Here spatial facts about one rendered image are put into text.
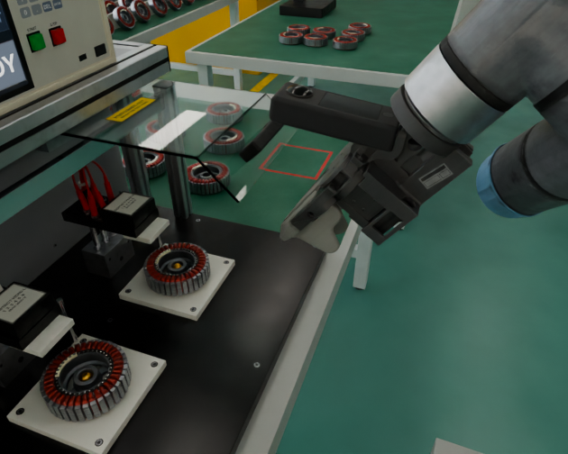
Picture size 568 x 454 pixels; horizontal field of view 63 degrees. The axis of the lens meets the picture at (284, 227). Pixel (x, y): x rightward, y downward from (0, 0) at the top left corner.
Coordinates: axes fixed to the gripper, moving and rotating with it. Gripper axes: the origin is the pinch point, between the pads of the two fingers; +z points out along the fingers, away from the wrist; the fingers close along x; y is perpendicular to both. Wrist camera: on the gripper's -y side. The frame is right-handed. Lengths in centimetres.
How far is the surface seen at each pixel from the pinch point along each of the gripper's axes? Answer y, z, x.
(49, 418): -6.7, 36.3, -17.3
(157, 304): -4.9, 35.1, 5.4
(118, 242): -17.2, 38.8, 13.1
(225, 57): -47, 70, 146
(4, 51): -38.7, 9.9, 4.0
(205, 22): -118, 164, 336
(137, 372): -1.2, 32.4, -7.3
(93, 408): -3.2, 30.8, -15.3
